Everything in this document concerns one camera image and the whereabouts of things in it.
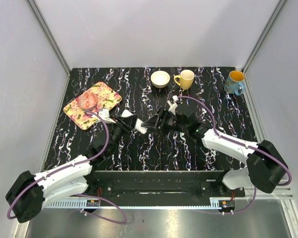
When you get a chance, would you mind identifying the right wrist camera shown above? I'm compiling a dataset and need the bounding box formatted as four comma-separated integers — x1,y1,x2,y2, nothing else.
167,95,178,116

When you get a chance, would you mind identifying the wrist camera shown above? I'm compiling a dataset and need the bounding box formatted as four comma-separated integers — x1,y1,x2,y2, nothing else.
167,95,178,116
98,108,116,124

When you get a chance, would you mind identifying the left aluminium frame post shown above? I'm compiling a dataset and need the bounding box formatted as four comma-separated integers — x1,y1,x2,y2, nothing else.
26,0,71,76

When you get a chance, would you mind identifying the cream ceramic bowl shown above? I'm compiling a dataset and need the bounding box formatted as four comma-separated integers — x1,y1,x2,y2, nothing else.
150,70,170,89

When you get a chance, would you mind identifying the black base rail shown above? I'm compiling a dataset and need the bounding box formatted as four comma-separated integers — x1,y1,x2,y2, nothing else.
84,171,245,208

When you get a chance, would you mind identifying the right aluminium frame post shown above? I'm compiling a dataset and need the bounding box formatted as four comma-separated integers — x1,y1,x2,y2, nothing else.
238,0,289,74

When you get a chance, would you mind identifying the blue butterfly mug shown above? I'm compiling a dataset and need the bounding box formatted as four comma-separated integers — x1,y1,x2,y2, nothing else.
224,70,245,96

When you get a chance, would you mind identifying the yellow mug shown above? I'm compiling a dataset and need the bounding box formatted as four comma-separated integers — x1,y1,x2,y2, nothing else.
173,69,195,90

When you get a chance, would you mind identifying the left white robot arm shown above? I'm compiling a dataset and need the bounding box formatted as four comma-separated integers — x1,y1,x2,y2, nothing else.
5,110,147,223

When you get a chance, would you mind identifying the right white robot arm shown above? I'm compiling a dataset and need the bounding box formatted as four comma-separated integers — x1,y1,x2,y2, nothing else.
141,107,288,196

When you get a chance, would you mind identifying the white remote control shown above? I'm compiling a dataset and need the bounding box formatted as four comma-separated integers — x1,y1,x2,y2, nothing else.
121,109,147,134

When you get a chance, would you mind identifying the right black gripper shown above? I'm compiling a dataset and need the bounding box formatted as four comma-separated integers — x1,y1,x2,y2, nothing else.
141,106,188,137

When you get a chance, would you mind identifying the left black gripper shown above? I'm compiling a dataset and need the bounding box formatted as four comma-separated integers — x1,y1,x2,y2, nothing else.
106,115,139,156

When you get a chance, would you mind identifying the aluminium frame post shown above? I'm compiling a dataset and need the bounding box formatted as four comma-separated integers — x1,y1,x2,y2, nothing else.
238,0,289,74
26,0,71,76

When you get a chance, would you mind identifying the pink patterned small bowl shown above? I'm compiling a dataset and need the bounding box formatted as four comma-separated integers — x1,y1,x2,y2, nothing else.
76,92,98,110

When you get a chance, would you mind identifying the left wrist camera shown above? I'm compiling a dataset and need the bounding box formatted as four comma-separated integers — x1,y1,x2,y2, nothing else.
98,108,116,124

